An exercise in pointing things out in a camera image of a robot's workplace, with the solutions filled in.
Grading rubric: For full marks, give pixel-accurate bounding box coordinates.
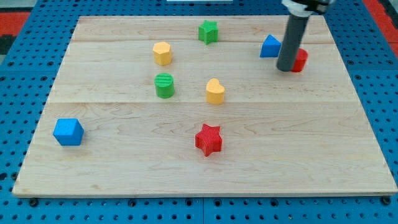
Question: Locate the yellow hexagon block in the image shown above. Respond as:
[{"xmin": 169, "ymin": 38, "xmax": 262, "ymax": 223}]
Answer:
[{"xmin": 152, "ymin": 42, "xmax": 172, "ymax": 66}]

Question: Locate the red star block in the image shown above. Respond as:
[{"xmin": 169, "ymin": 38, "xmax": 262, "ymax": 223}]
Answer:
[{"xmin": 195, "ymin": 124, "xmax": 223, "ymax": 157}]

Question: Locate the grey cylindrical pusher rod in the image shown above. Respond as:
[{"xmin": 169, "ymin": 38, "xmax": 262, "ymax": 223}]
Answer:
[{"xmin": 276, "ymin": 14, "xmax": 309, "ymax": 72}]

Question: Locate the green cylinder block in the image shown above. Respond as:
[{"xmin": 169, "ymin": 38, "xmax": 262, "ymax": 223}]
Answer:
[{"xmin": 154, "ymin": 73, "xmax": 175, "ymax": 98}]

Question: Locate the red cylinder block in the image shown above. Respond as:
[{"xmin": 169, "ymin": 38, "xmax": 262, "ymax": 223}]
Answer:
[{"xmin": 291, "ymin": 48, "xmax": 308, "ymax": 72}]

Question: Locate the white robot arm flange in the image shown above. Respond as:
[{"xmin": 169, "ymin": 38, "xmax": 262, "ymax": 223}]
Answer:
[{"xmin": 281, "ymin": 0, "xmax": 336, "ymax": 17}]

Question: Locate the yellow heart block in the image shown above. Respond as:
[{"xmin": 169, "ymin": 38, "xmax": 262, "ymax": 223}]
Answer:
[{"xmin": 206, "ymin": 78, "xmax": 225, "ymax": 105}]

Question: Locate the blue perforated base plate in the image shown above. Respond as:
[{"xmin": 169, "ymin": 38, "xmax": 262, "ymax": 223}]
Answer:
[{"xmin": 1, "ymin": 0, "xmax": 397, "ymax": 223}]

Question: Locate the blue cube block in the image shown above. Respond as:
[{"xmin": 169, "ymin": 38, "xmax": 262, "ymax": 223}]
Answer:
[{"xmin": 53, "ymin": 118, "xmax": 84, "ymax": 146}]

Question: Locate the green star block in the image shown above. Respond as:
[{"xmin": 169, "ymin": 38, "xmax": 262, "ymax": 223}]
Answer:
[{"xmin": 198, "ymin": 20, "xmax": 219, "ymax": 45}]

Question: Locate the blue triangle block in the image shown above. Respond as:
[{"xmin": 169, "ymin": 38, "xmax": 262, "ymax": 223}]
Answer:
[{"xmin": 260, "ymin": 34, "xmax": 282, "ymax": 58}]

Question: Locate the light wooden board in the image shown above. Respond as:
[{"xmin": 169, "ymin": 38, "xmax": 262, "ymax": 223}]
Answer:
[{"xmin": 12, "ymin": 16, "xmax": 397, "ymax": 198}]

